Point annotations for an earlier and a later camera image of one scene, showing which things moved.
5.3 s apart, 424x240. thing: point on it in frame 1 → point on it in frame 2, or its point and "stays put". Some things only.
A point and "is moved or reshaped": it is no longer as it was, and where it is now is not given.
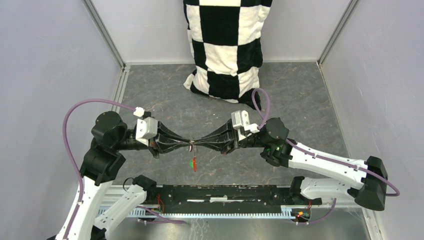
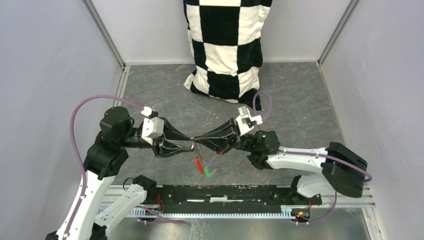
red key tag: x=194 y=163 is moved or reshaped
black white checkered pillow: x=224 y=39 stays put
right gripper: x=225 y=132 stays put
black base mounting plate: x=225 y=199 stays put
